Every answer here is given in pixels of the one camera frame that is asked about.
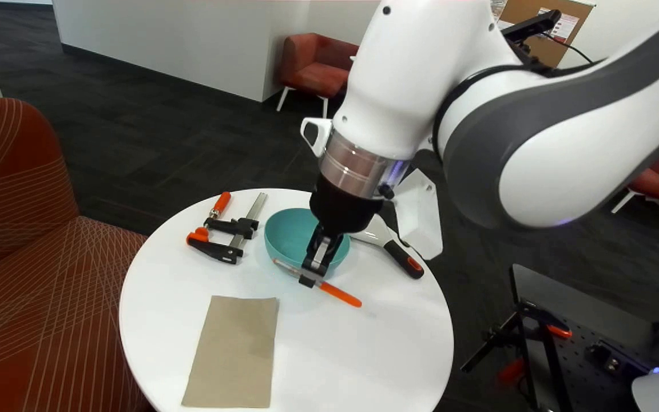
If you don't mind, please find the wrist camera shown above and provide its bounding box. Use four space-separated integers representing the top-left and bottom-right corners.
392 168 444 262

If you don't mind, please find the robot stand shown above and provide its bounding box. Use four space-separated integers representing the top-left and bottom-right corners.
509 263 659 412

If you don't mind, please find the orange and black bar clamp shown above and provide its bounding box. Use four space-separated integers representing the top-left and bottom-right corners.
186 191 268 266

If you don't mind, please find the orange patterned armchair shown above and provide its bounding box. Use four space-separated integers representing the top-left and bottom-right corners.
0 97 156 412

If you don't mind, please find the scraper with black handle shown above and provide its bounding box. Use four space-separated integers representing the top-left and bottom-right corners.
349 215 425 280

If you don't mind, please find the black clamp with orange grips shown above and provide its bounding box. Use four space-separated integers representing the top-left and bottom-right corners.
460 300 574 412

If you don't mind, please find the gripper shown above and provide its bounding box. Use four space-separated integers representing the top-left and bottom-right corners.
299 172 384 288

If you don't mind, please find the black power box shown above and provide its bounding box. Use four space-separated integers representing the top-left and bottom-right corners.
586 340 652 375

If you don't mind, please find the teal bowl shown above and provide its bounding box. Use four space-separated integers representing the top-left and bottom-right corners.
264 208 351 280

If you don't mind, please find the camera on mount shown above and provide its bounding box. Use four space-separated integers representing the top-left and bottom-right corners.
501 9 563 62

